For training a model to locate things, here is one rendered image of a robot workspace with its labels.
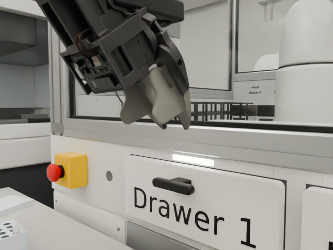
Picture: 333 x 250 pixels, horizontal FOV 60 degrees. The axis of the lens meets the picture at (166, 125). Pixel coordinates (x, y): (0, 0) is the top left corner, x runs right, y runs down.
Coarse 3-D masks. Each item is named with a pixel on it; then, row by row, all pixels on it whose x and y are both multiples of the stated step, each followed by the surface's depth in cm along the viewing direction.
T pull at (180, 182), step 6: (156, 180) 43; (162, 180) 43; (168, 180) 43; (174, 180) 43; (180, 180) 43; (186, 180) 43; (156, 186) 44; (162, 186) 43; (168, 186) 42; (174, 186) 41; (180, 186) 40; (186, 186) 40; (192, 186) 40; (180, 192) 40; (186, 192) 40; (192, 192) 40
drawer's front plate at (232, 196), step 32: (128, 160) 53; (160, 160) 49; (128, 192) 54; (160, 192) 48; (224, 192) 40; (256, 192) 37; (160, 224) 48; (192, 224) 44; (224, 224) 40; (256, 224) 37
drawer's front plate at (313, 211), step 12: (312, 192) 32; (324, 192) 32; (312, 204) 32; (324, 204) 31; (312, 216) 32; (324, 216) 32; (312, 228) 32; (324, 228) 32; (312, 240) 32; (324, 240) 32
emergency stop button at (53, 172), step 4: (52, 164) 63; (48, 168) 63; (52, 168) 62; (56, 168) 62; (48, 172) 63; (52, 172) 62; (56, 172) 62; (60, 172) 63; (48, 176) 63; (52, 176) 62; (56, 176) 62; (52, 180) 62; (56, 180) 62
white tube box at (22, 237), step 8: (0, 224) 55; (8, 224) 56; (16, 224) 55; (0, 232) 52; (8, 232) 52; (24, 232) 51; (0, 240) 48; (8, 240) 49; (16, 240) 50; (24, 240) 51; (0, 248) 48; (8, 248) 49; (16, 248) 50; (24, 248) 51
